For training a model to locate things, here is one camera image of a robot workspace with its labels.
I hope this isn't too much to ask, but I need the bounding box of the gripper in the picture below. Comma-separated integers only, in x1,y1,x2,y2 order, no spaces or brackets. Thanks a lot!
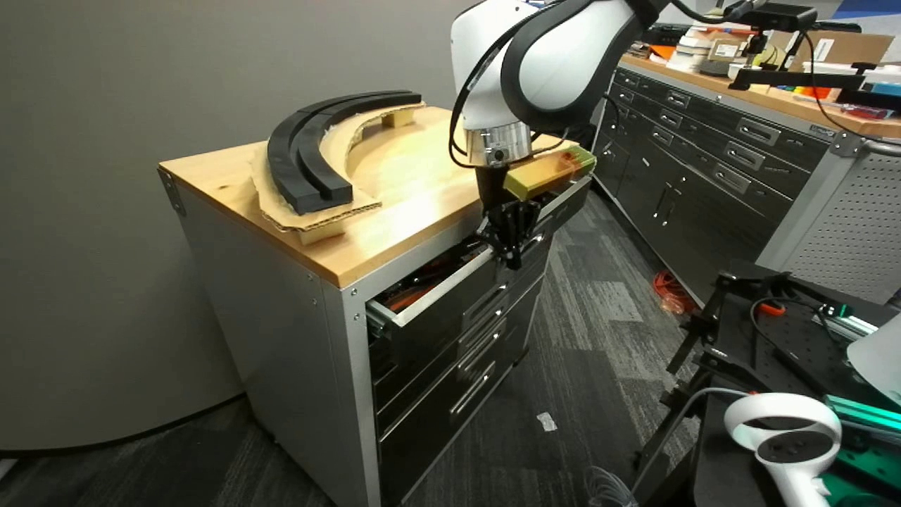
477,165,544,273

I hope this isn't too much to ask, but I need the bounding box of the open top drawer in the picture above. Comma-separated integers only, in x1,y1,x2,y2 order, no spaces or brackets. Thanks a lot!
365,176,593,387

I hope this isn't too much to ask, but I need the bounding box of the closed black drawer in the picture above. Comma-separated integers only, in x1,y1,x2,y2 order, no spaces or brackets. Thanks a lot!
377,310,539,487
379,359,525,507
373,278,546,441

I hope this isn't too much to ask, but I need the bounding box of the long black drawer workbench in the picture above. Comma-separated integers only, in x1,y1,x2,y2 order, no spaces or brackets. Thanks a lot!
590,52,901,305

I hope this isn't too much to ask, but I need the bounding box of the steel drawer cabinet wooden top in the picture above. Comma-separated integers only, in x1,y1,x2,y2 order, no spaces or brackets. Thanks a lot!
158,104,599,507

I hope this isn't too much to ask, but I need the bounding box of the orange tool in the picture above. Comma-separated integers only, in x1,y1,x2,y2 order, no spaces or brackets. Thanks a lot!
384,262,471,312

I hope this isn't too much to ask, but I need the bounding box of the black curved rubber strip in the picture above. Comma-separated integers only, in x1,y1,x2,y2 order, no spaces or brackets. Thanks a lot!
267,90,396,216
294,94,423,203

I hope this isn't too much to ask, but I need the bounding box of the curved cardboard piece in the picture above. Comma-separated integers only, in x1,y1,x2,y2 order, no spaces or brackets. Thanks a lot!
249,101,428,234

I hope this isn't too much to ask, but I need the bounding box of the stack of white boxes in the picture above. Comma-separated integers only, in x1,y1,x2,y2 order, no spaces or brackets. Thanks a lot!
664,25,748,77

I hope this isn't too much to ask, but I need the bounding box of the white hand controller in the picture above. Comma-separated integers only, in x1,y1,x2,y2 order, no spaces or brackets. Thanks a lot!
724,392,843,507

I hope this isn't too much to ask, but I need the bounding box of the cardboard box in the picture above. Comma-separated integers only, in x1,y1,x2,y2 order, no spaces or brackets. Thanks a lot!
767,30,895,69

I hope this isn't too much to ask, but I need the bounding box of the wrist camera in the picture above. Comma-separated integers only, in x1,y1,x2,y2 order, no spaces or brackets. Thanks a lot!
503,145,598,201

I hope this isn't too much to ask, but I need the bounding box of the silver drawer handle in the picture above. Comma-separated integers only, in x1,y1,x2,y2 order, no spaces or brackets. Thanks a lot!
449,362,498,418
457,318,508,372
460,284,510,330

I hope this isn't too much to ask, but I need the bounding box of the orange cable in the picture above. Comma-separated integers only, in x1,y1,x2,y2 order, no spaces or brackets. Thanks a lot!
650,270,699,315

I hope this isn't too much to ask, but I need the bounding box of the coil of white cable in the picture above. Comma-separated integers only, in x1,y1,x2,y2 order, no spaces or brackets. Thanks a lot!
583,465,638,507

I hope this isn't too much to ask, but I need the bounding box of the camera on mount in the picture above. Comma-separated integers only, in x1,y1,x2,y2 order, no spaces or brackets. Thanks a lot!
724,0,878,93

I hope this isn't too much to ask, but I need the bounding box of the green metal rail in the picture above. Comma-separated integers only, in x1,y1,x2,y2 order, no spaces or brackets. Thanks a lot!
822,393,901,507
811,303,882,342

